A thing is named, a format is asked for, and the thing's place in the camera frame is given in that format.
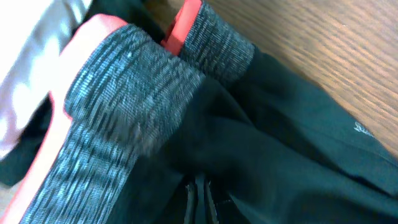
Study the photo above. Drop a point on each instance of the folded black garment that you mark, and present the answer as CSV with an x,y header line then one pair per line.
x,y
15,165

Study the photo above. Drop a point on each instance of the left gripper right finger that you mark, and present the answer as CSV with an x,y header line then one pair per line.
x,y
210,209

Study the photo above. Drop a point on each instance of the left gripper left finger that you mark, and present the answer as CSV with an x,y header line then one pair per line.
x,y
190,210

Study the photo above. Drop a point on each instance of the black pants red waistband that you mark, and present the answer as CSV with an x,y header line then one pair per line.
x,y
134,121

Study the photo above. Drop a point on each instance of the folded white cloth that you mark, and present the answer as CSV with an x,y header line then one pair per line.
x,y
33,33

